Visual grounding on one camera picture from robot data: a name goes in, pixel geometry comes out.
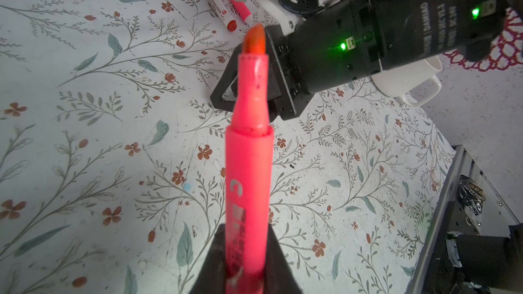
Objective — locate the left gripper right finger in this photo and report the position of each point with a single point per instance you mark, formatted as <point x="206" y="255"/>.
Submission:
<point x="278" y="277"/>

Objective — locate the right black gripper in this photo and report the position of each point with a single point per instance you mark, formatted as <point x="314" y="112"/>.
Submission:
<point x="337" y="46"/>

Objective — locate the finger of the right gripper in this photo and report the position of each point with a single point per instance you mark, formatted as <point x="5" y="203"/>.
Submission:
<point x="222" y="97"/>

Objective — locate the small dark item on rail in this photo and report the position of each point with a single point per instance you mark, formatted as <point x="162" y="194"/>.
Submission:
<point x="471" y="194"/>

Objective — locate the white ceramic mug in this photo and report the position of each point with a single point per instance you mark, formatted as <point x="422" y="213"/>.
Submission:
<point x="397" y="82"/>

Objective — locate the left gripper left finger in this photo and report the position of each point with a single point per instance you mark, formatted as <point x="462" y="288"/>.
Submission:
<point x="212" y="276"/>

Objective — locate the pink highlighter pen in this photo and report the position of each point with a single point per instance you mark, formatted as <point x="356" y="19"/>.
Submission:
<point x="249" y="152"/>
<point x="243" y="11"/>

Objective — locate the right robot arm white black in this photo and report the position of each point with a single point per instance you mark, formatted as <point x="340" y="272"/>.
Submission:
<point x="412" y="30"/>

